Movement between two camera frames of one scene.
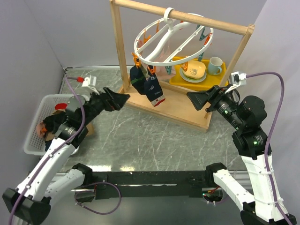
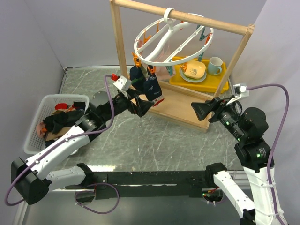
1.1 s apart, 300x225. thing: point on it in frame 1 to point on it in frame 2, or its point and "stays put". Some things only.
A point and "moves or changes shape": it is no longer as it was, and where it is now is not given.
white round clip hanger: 170,41 stays put
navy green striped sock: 137,79 stays put
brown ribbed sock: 90,129 moves or changes shape
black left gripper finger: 115,101 to 143,106
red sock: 61,106 stays put
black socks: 52,122 stays put
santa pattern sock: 153,90 stays put
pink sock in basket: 39,127 stays put
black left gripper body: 97,104 to 121,103
